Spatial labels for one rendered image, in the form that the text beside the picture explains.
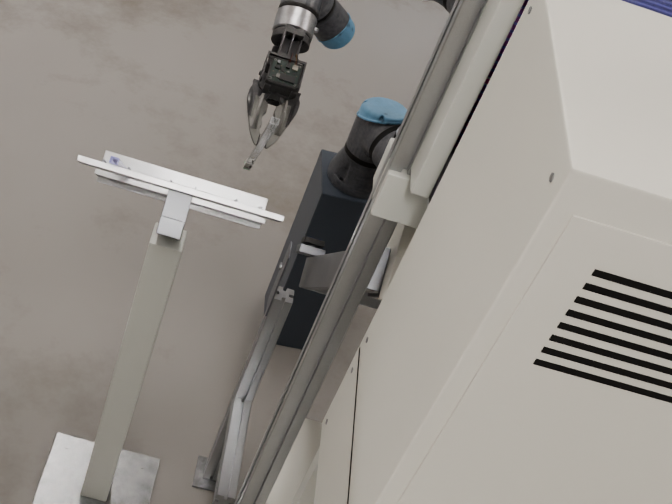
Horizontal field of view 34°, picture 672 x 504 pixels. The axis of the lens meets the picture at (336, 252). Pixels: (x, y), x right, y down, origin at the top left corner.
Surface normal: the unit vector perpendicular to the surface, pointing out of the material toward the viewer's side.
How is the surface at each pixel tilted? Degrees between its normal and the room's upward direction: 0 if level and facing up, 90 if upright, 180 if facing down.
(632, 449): 90
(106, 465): 90
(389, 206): 90
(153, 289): 90
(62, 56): 0
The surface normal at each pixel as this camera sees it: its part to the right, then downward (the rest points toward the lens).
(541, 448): -0.07, 0.65
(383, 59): 0.30, -0.70
